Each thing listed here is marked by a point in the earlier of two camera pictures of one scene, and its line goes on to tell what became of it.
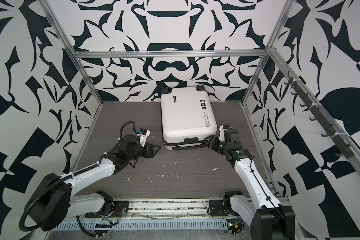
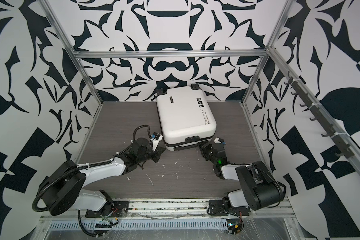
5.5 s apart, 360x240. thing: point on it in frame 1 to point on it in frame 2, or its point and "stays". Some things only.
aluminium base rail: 96,209 stays
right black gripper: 213,142 to 205,148
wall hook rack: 340,140 stays
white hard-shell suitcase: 187,117 stays
